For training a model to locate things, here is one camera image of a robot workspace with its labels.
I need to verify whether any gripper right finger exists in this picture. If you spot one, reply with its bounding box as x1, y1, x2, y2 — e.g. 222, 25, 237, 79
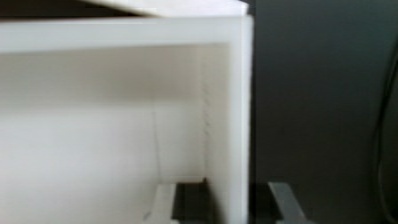
269, 182, 315, 224

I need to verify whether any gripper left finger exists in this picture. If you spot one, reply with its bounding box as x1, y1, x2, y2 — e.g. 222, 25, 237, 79
171, 182, 213, 224

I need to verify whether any white drawer cabinet box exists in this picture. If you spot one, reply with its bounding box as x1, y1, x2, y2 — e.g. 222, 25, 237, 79
0, 0, 254, 224

